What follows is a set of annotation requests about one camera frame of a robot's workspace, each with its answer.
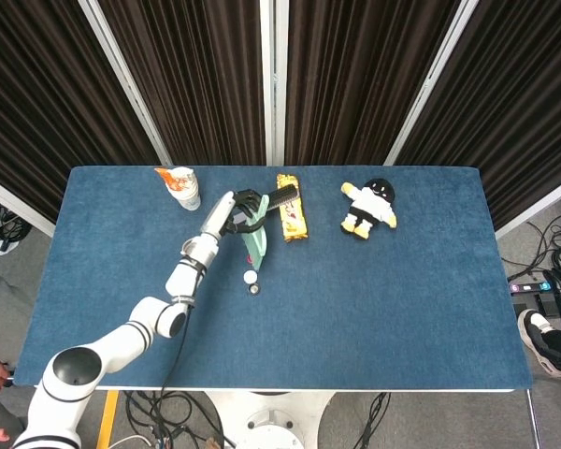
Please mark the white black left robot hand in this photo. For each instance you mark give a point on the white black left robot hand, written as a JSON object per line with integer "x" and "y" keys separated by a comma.
{"x": 217, "y": 215}

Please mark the light green hand broom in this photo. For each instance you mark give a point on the light green hand broom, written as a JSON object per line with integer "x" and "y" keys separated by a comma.
{"x": 257, "y": 243}

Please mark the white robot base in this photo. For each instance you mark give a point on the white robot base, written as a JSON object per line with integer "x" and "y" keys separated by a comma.
{"x": 271, "y": 421}

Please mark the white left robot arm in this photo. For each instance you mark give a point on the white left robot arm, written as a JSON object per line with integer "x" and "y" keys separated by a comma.
{"x": 121, "y": 334}

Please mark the white round cap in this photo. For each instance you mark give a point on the white round cap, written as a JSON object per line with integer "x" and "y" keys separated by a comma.
{"x": 249, "y": 277}

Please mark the small dark ring object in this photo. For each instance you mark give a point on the small dark ring object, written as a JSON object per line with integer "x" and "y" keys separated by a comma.
{"x": 254, "y": 289}

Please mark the black white sneaker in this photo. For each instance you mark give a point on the black white sneaker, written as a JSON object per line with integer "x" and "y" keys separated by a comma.
{"x": 544, "y": 343}

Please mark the stack of paper cups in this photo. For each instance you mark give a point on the stack of paper cups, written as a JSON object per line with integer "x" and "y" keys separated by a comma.
{"x": 184, "y": 189}

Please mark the black power strip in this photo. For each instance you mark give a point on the black power strip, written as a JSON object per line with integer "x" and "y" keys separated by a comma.
{"x": 528, "y": 287}

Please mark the purple brush black bristles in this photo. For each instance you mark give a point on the purple brush black bristles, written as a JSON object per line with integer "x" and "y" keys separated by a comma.
{"x": 285, "y": 194}

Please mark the yellow snack package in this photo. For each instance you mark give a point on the yellow snack package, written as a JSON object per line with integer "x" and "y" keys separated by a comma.
{"x": 293, "y": 220}

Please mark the metal table leg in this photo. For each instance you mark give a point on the metal table leg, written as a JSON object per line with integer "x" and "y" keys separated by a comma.
{"x": 534, "y": 421}

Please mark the dark pleated partition panel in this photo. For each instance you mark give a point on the dark pleated partition panel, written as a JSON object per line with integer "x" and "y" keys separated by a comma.
{"x": 355, "y": 75}
{"x": 37, "y": 103}
{"x": 519, "y": 103}
{"x": 191, "y": 75}

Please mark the black white plush doll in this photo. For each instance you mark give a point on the black white plush doll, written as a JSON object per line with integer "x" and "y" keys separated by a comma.
{"x": 369, "y": 203}

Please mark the blue table cloth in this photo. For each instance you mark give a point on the blue table cloth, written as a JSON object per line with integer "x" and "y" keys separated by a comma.
{"x": 355, "y": 318}

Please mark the yellow floor tape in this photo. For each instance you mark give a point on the yellow floor tape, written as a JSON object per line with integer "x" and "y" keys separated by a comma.
{"x": 107, "y": 421}

